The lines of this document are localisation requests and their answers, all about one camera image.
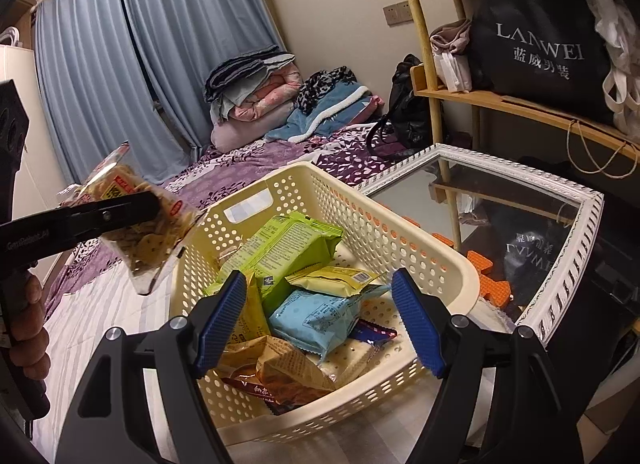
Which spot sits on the blue folded clothes pile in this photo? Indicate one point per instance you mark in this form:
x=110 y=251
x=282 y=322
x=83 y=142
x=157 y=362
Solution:
x=327 y=101

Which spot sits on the purple floral bedsheet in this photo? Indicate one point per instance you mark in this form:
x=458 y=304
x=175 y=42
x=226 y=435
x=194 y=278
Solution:
x=344 y=155

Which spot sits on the black LANWEI tote bag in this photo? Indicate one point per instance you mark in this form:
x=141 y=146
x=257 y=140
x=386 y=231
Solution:
x=544 y=51

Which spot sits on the folded quilts pile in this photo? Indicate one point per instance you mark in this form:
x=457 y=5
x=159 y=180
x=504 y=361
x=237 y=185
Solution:
x=250 y=94

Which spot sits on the clear cookie bag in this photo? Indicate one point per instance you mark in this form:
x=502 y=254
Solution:
x=144 y=247

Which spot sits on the wall power socket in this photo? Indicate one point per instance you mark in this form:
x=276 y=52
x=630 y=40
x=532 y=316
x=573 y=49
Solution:
x=398 y=13

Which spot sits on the blue grey curtain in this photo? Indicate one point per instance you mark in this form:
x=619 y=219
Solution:
x=134 y=71

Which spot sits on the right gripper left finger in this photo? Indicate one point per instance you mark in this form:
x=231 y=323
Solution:
x=109 y=419

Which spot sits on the striped white grey blanket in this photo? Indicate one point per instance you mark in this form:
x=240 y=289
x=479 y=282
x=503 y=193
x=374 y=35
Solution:
x=383 y=433

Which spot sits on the orange foam puzzle mat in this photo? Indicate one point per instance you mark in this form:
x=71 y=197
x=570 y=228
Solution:
x=475 y=268

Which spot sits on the dark blue cracker pack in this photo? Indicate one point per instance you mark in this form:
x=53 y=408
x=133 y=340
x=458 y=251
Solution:
x=372 y=334

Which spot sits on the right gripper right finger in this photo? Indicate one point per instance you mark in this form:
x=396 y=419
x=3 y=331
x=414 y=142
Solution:
x=526 y=421

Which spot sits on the tan waffle snack bag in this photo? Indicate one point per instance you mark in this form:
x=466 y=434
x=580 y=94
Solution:
x=273 y=370

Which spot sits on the white framed mirror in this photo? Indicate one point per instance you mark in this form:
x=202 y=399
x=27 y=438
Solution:
x=537 y=229

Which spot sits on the light blue snack bag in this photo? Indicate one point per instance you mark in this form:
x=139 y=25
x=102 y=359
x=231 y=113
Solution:
x=319 y=323

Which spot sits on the wooden bamboo shelf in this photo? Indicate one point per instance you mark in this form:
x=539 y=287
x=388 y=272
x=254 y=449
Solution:
x=594 y=148

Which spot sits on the green seaweed snack bag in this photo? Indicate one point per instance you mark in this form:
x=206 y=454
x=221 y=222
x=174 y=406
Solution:
x=284 y=245

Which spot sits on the white plastic bags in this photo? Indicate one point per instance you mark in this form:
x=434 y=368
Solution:
x=616 y=25

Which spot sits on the green Korean cracker pack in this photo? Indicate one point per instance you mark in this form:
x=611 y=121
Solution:
x=347 y=362

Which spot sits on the yellow bibizan biscuit packet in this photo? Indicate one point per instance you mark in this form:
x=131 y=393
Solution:
x=252 y=322

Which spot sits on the yellow small biscuit packet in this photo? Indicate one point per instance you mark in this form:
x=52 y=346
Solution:
x=332 y=280

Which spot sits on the person left hand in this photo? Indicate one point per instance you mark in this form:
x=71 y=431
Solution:
x=29 y=352

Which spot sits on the pink folded cloth on shelf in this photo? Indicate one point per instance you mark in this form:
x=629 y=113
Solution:
x=451 y=38

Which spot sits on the cream perforated plastic basket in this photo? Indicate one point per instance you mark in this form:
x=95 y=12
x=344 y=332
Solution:
x=373 y=238

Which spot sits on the black backpack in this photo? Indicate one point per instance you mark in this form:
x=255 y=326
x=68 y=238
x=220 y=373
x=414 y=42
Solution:
x=406 y=127

